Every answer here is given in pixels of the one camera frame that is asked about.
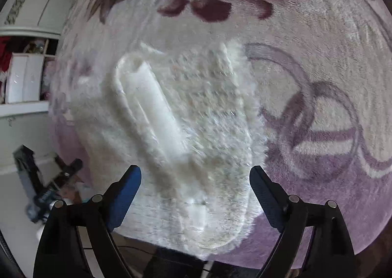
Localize white fluffy garment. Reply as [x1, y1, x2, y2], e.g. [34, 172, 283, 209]
[72, 39, 267, 259]

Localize red clothes on shelf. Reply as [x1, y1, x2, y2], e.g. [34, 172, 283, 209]
[0, 36, 12, 83]

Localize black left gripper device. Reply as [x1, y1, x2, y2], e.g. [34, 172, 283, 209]
[13, 145, 83, 224]

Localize white drawer box on shelf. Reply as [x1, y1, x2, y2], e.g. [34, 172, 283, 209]
[5, 54, 45, 104]

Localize purple floral plush blanket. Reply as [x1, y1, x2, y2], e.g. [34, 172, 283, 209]
[49, 0, 391, 268]

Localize white wardrobe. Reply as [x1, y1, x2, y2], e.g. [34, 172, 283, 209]
[1, 0, 75, 175]

